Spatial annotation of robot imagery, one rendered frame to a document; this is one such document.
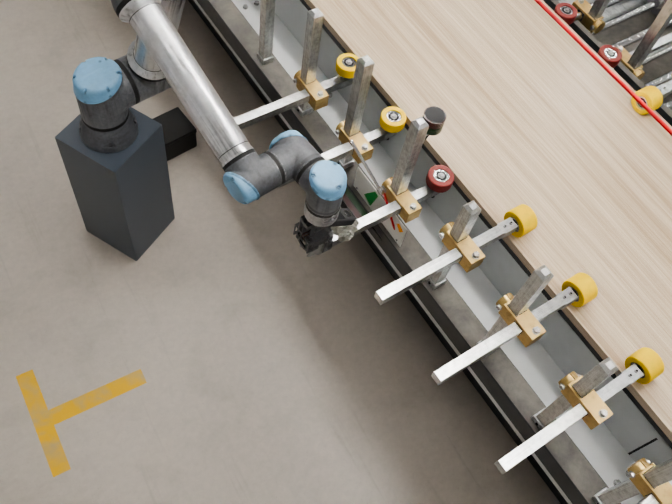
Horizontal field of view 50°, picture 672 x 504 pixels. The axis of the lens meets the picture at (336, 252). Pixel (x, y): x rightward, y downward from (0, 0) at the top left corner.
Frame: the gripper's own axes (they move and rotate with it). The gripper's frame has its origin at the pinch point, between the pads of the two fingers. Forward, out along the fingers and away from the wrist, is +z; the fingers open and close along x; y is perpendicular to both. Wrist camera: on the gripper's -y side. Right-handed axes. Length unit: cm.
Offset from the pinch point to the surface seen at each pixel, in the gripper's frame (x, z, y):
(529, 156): 7, -9, -71
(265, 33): -78, -2, -28
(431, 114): -5.0, -35.6, -32.9
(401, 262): 9.8, 14.2, -26.3
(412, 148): -2.7, -27.2, -27.5
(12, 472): -12, 85, 102
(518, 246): 30, -9, -47
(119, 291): -57, 84, 44
